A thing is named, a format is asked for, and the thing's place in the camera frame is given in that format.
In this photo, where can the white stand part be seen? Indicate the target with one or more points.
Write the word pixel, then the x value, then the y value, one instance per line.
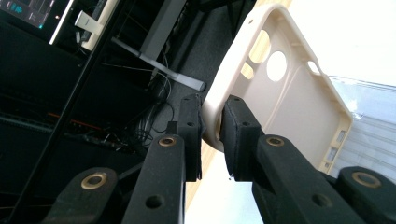
pixel 88 23

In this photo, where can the beige phone case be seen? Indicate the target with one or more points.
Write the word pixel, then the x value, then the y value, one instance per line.
pixel 295 102

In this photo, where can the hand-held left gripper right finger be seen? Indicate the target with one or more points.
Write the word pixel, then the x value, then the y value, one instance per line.
pixel 274 174

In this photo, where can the black metal frame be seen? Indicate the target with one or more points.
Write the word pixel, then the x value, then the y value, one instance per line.
pixel 77 93

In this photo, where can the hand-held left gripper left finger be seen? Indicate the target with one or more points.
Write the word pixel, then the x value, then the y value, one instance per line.
pixel 168 174

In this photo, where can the clear plastic packaging box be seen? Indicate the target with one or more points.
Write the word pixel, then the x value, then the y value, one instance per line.
pixel 373 130

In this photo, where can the white table sheet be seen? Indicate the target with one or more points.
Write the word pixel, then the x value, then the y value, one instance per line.
pixel 348 37

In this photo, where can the computer monitor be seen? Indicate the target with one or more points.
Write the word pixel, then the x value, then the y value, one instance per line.
pixel 28 12

